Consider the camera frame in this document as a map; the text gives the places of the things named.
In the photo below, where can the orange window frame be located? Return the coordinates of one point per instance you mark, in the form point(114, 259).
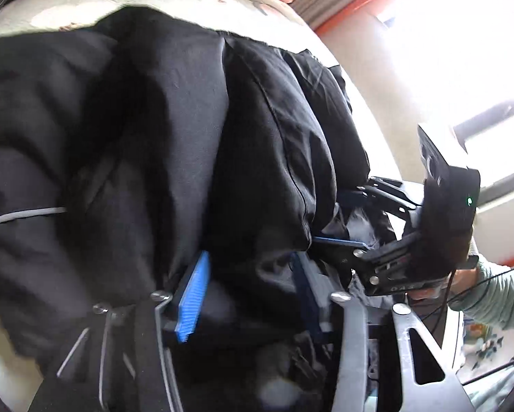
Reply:
point(360, 6)

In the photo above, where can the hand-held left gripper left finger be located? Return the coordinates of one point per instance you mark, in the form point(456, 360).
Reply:
point(192, 304)

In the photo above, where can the window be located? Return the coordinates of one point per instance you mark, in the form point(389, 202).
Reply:
point(475, 30)

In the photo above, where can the black hooded jacket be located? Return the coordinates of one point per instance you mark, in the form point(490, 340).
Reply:
point(154, 137)

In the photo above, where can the person's right hand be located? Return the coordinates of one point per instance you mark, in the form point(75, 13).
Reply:
point(460, 285)

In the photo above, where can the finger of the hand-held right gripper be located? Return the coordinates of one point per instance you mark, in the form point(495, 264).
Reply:
point(390, 191)
point(347, 244)

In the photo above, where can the person's right forearm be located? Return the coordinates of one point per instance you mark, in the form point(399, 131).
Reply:
point(497, 296)

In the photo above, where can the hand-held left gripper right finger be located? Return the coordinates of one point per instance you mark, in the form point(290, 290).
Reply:
point(304, 292)

